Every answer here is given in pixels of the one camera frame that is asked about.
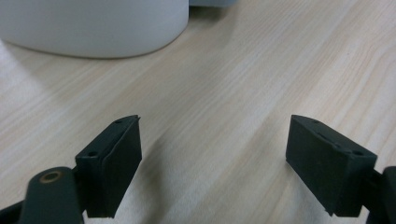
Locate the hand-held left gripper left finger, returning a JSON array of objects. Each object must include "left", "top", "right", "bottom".
[{"left": 74, "top": 114, "right": 143, "bottom": 219}]

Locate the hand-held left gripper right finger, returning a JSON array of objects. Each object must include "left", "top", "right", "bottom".
[{"left": 285, "top": 114, "right": 378, "bottom": 217}]

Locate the white grey rice cooker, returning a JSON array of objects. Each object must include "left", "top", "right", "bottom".
[{"left": 0, "top": 0, "right": 238, "bottom": 60}]

